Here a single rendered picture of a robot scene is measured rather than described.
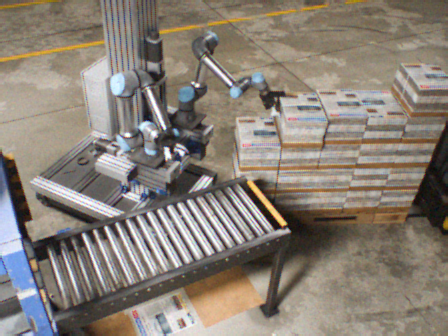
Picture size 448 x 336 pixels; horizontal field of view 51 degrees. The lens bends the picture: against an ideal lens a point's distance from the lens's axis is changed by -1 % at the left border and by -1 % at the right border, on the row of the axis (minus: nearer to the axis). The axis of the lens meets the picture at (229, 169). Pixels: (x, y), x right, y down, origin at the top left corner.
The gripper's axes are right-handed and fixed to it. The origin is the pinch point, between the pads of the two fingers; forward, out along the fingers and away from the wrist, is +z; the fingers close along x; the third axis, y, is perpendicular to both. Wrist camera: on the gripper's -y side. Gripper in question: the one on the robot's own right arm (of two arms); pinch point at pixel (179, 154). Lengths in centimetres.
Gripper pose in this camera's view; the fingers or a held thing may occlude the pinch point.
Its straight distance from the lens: 255.6
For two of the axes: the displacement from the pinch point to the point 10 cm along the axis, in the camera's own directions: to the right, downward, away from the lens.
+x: -7.7, 2.6, -5.9
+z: 6.2, 5.3, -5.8
